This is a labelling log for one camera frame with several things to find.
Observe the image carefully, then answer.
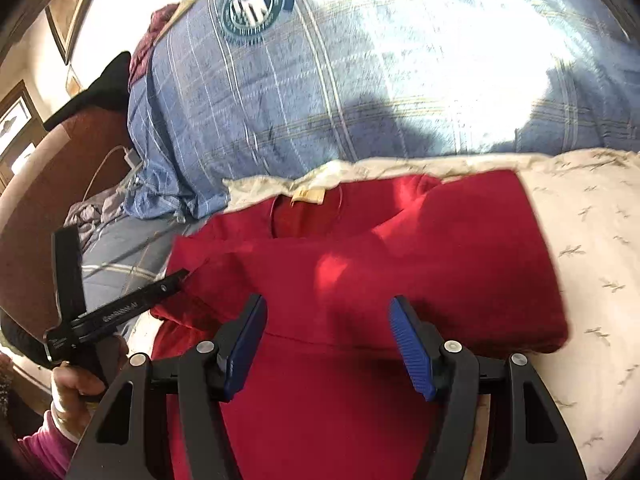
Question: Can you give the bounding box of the person's left forearm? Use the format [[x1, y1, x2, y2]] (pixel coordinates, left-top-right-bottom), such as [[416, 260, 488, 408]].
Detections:
[[17, 410, 83, 480]]

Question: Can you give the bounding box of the red sweater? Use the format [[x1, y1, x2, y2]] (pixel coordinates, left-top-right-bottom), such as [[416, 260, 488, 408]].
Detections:
[[150, 170, 568, 480]]

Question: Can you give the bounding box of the wooden framed cabinet door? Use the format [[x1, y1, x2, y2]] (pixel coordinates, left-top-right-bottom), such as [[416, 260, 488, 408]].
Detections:
[[0, 80, 46, 181]]

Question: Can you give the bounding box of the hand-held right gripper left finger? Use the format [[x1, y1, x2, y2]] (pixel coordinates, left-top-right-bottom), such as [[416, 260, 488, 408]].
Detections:
[[67, 294, 268, 480]]

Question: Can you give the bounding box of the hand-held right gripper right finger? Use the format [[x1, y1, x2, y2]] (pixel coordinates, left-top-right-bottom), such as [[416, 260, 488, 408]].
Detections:
[[389, 295, 588, 480]]

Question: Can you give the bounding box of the cream leaf-print sheet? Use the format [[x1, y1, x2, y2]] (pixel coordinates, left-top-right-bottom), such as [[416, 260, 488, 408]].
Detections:
[[222, 149, 640, 480]]

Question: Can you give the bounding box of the person's left hand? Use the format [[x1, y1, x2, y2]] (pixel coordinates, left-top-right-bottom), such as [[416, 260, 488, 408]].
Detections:
[[50, 337, 131, 443]]

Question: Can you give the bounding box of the brown wooden headboard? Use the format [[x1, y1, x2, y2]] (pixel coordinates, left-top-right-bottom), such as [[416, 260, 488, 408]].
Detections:
[[0, 110, 131, 331]]

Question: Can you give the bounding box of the maroon cloth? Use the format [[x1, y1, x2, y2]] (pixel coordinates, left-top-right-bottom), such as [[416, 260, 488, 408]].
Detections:
[[129, 3, 181, 88]]

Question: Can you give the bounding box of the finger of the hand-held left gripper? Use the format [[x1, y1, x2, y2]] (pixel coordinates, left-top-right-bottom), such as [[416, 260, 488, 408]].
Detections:
[[150, 268, 192, 297]]

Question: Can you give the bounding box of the grey crumpled cloth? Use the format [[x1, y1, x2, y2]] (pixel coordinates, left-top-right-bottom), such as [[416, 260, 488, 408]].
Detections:
[[65, 190, 132, 252]]

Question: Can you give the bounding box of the grey-blue striped bed sheet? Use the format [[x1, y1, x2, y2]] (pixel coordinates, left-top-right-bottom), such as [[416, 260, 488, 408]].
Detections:
[[80, 220, 201, 341]]

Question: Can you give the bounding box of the white charging cable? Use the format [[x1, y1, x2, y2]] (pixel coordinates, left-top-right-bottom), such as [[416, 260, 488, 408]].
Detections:
[[82, 146, 128, 201]]

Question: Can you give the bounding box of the wooden picture frame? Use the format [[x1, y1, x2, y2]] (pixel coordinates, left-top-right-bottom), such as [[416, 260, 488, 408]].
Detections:
[[45, 0, 113, 66]]

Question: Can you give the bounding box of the black cloth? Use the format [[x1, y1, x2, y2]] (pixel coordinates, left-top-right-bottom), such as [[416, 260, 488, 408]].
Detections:
[[45, 51, 132, 128]]

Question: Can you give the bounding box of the blue plaid pillow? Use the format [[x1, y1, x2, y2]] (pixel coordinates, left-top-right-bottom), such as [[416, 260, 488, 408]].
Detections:
[[125, 0, 640, 221]]

